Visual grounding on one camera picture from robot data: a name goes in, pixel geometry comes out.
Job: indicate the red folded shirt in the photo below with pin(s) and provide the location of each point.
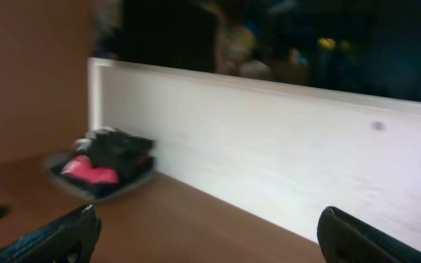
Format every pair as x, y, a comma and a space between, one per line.
81, 168

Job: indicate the grey folded shirt at bottom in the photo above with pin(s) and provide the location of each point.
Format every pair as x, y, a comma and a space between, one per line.
95, 193

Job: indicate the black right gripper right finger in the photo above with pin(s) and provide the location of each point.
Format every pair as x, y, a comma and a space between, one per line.
345, 239

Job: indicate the white back board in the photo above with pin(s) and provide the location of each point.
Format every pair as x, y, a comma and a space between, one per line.
281, 152

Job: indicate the black folded shirt on top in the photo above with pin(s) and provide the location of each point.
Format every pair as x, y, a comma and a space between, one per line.
115, 149

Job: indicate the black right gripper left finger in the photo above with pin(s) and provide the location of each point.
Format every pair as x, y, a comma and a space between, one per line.
70, 238

